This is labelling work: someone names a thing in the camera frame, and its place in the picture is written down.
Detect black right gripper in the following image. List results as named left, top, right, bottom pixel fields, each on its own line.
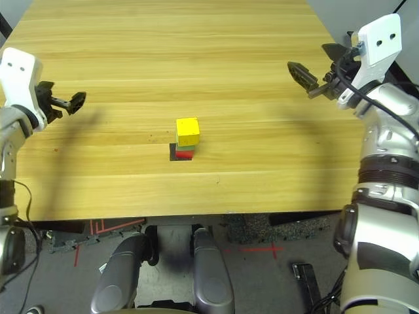
left=287, top=43, right=363, bottom=102

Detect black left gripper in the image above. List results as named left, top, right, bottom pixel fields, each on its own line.
left=35, top=81, right=87, bottom=125

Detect yellow wooden block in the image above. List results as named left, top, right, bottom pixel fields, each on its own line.
left=175, top=116, right=200, bottom=147

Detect black diagonal metal bar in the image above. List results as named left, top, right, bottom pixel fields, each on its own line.
left=0, top=12, right=14, bottom=40

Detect black square tape marker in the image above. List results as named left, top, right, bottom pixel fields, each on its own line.
left=169, top=143, right=194, bottom=162

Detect grey foam tile pieces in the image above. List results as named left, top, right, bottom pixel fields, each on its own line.
left=47, top=228, right=99, bottom=254

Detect speckled black foam mat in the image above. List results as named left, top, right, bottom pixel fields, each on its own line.
left=224, top=214, right=331, bottom=245

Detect grey robot left leg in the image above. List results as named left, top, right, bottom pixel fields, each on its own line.
left=90, top=234, right=151, bottom=314

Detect grey robot leg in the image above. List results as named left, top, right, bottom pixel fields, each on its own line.
left=90, top=234, right=151, bottom=314
left=192, top=227, right=236, bottom=314

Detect black floor box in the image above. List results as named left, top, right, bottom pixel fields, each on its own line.
left=292, top=262, right=323, bottom=314

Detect grey robot right leg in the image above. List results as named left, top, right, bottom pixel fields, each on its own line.
left=192, top=227, right=236, bottom=314

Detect tan robot torso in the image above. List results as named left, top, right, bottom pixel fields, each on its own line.
left=120, top=304, right=200, bottom=314

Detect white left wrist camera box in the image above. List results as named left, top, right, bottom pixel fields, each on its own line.
left=0, top=47, right=46, bottom=132

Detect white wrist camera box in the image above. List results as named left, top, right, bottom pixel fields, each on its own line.
left=336, top=13, right=403, bottom=111
left=0, top=47, right=46, bottom=132

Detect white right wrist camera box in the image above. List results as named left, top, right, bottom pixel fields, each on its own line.
left=336, top=13, right=403, bottom=111

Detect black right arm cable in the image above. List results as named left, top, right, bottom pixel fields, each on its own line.
left=335, top=48, right=419, bottom=138

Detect black floor cable bundle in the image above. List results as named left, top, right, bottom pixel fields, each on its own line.
left=314, top=266, right=348, bottom=314

